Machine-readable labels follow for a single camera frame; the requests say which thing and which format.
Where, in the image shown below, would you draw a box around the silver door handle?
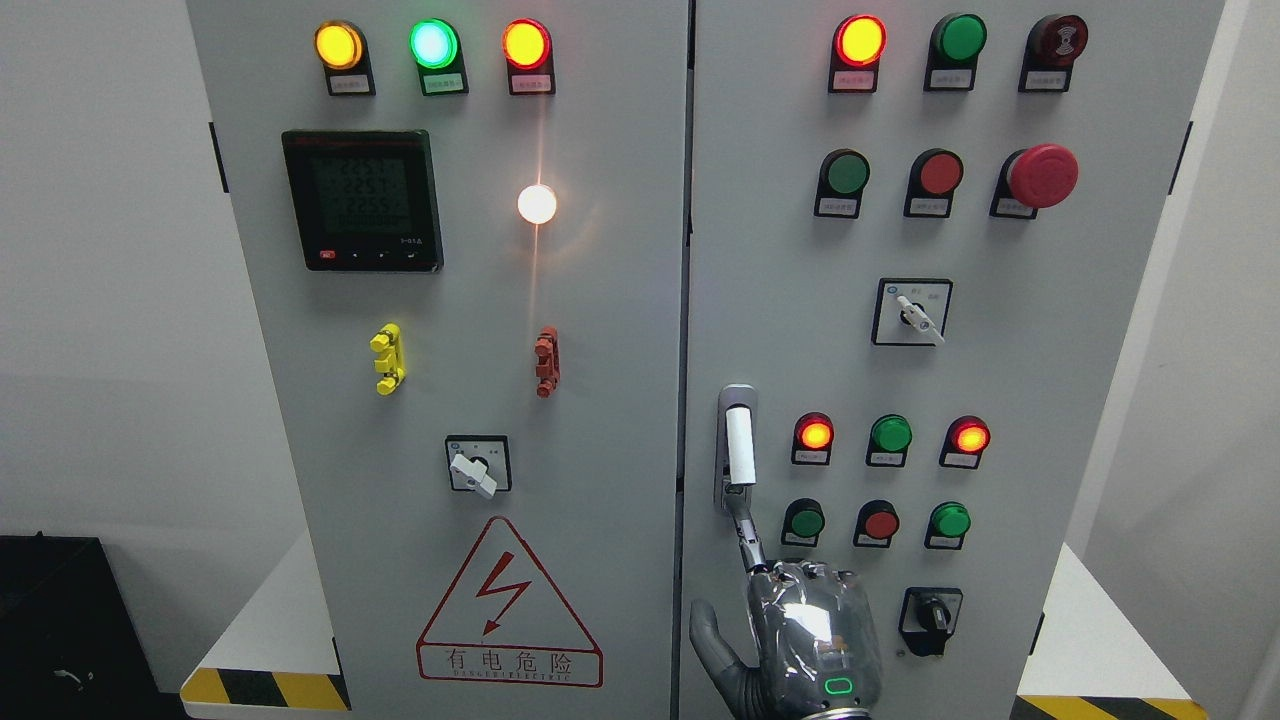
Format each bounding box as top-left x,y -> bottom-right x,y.
713,384 -> 758,515

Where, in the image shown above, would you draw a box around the yellow indicator light top left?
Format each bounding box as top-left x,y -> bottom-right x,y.
314,19 -> 376,97

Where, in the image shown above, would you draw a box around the lit red indicator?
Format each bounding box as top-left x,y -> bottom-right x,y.
828,14 -> 887,94
791,413 -> 835,466
940,415 -> 991,470

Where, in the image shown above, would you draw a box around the lit red indicator middle right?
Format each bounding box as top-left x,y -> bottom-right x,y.
940,415 -> 991,470

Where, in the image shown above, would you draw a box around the grey right cabinet door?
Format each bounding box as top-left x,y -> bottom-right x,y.
684,1 -> 1224,719

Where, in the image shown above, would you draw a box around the black knob selector switch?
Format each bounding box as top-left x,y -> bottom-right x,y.
899,587 -> 964,657

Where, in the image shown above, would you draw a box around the red lightning warning sticker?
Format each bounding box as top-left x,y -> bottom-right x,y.
416,516 -> 604,688

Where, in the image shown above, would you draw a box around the white base platform hazard stripes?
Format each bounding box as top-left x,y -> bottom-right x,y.
180,534 -> 1207,719

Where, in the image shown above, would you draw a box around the red-yellow indicator light left door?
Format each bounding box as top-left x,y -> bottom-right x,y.
500,17 -> 556,95

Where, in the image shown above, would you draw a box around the green push button upper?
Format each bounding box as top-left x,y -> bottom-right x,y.
813,149 -> 870,219

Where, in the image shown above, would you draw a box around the red push button upper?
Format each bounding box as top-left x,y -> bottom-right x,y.
902,149 -> 964,219

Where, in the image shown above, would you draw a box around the green indicator middle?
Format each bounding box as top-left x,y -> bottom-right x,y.
867,414 -> 913,468

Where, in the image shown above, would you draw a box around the yellow terminal connector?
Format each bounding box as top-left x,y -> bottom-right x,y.
369,323 -> 406,396

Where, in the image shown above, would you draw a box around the black digital power meter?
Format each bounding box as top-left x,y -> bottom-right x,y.
282,129 -> 444,273

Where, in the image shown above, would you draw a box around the upper right rotary switch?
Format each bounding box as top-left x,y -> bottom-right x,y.
870,278 -> 954,346

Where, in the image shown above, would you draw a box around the red push button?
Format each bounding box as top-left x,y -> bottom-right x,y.
852,498 -> 901,548
902,149 -> 964,219

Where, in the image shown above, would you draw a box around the dark red buzzer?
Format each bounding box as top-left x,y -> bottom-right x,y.
1018,14 -> 1089,94

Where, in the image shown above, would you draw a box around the black box lower left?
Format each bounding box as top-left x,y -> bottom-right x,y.
1,533 -> 157,719

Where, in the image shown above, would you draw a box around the red terminal connector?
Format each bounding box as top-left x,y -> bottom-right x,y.
532,325 -> 561,398

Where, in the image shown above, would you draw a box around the green lit indicator light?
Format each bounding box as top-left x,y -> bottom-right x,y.
408,18 -> 468,96

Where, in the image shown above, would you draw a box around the grey left cabinet door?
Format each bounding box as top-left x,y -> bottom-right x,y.
188,1 -> 690,719

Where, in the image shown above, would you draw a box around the grey cabinet door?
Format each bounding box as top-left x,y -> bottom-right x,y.
684,1 -> 1224,719
188,1 -> 690,719

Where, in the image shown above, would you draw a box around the green push button lower left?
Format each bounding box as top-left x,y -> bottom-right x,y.
780,498 -> 826,548

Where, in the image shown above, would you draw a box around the lit red indicator top right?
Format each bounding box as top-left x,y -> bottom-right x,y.
828,14 -> 887,94

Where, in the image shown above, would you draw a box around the red push button lower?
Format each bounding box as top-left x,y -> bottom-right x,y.
852,498 -> 901,548

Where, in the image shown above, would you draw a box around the lit red indicator middle left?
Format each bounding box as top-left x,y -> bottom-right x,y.
791,413 -> 835,466

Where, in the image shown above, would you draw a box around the left door rotary switch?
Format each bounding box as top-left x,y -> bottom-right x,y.
444,434 -> 512,498

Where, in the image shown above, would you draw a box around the green push button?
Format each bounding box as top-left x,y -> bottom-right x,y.
780,498 -> 826,548
813,149 -> 870,219
924,501 -> 973,550

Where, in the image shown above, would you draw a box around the white lit indicator light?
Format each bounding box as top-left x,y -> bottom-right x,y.
516,183 -> 558,225

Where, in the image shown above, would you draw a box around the green push button lower right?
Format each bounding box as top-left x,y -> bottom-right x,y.
924,501 -> 973,550

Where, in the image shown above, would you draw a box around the green indicator top right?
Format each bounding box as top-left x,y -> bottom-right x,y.
923,13 -> 988,92

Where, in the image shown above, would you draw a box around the red emergency stop button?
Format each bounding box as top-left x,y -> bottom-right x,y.
989,143 -> 1079,220

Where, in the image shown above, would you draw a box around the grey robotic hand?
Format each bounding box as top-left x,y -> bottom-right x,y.
689,491 -> 882,719

